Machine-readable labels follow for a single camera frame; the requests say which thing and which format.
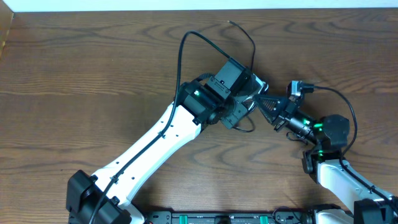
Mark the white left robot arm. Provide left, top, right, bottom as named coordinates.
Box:
left=66, top=58, right=268, bottom=223

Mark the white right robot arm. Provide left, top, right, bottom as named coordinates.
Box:
left=253, top=95, right=397, bottom=223

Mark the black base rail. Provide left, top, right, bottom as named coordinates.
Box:
left=146, top=207, right=346, bottom=224

